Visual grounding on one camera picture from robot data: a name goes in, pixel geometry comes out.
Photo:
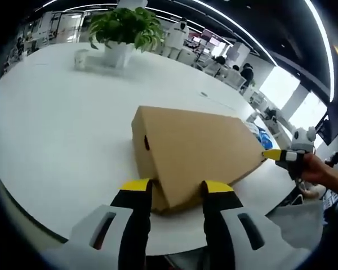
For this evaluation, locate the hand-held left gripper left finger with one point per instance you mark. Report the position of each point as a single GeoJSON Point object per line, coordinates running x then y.
{"type": "Point", "coordinates": [135, 219]}

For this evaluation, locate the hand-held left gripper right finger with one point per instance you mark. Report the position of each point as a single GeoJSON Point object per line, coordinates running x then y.
{"type": "Point", "coordinates": [219, 219]}

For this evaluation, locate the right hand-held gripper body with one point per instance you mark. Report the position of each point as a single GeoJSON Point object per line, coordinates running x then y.
{"type": "Point", "coordinates": [302, 139]}

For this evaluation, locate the dark blue wet wipes pack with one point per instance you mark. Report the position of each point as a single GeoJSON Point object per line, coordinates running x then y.
{"type": "Point", "coordinates": [265, 139]}

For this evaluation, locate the white blue wet wipes pack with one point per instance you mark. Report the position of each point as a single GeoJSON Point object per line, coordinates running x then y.
{"type": "Point", "coordinates": [252, 127]}

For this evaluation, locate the brown cardboard shoe box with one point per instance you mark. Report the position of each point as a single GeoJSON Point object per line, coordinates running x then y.
{"type": "Point", "coordinates": [200, 146]}

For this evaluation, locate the person's right hand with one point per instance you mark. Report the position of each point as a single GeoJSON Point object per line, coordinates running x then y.
{"type": "Point", "coordinates": [316, 168]}

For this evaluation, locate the grey mesh office chair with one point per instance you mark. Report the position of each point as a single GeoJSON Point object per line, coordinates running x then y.
{"type": "Point", "coordinates": [301, 225]}

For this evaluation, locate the white ceiling light strip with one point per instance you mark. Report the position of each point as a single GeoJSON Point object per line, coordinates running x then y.
{"type": "Point", "coordinates": [332, 70]}

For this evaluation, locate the white office chair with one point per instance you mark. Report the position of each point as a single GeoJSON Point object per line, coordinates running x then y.
{"type": "Point", "coordinates": [233, 78]}

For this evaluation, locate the small clear glass cup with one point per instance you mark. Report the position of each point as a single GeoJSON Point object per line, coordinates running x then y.
{"type": "Point", "coordinates": [80, 59]}

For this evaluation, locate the green plant in white pot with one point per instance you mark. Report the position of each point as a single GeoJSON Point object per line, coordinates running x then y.
{"type": "Point", "coordinates": [124, 25]}

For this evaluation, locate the dark wall screen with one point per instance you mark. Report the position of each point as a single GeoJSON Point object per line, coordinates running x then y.
{"type": "Point", "coordinates": [331, 125]}

